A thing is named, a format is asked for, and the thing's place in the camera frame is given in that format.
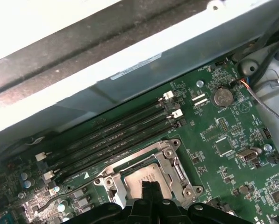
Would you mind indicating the silver coin battery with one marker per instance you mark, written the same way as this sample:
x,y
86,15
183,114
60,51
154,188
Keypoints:
x,y
221,96

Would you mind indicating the metal socket cover frame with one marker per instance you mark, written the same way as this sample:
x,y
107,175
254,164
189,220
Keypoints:
x,y
120,180

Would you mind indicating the black RAM slot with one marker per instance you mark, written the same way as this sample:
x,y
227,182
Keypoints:
x,y
116,121
116,154
116,132
116,143

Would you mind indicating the silver board USB port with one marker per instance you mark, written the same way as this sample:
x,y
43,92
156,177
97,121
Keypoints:
x,y
246,156

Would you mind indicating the silver motherboard screw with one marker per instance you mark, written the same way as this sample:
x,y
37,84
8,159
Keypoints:
x,y
267,147
200,83

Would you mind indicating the silver CPU plate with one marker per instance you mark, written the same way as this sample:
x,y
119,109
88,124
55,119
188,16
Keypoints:
x,y
134,184

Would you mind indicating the metal CPU socket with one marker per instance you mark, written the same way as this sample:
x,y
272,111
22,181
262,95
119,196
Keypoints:
x,y
195,186

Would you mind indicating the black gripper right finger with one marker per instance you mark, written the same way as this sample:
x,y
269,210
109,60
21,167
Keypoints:
x,y
162,211

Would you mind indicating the white case wall sticker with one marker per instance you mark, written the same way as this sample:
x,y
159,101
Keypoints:
x,y
135,66

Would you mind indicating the green motherboard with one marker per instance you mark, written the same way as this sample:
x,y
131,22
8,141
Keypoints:
x,y
223,130

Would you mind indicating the black open PC case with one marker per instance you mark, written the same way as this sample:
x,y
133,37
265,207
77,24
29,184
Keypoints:
x,y
139,74

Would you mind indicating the blue silver capacitor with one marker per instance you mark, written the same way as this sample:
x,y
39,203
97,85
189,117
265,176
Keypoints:
x,y
24,175
61,207
30,184

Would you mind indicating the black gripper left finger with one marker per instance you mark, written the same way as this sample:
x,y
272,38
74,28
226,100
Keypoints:
x,y
144,210

